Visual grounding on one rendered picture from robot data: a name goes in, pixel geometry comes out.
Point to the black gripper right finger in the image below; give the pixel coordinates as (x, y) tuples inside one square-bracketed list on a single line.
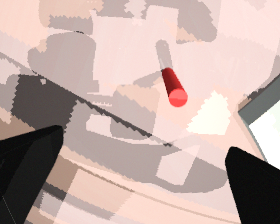
[(255, 186)]

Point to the red peg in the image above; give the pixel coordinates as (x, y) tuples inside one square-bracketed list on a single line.
[(175, 91)]

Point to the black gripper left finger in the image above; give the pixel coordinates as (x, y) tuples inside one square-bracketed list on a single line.
[(25, 163)]

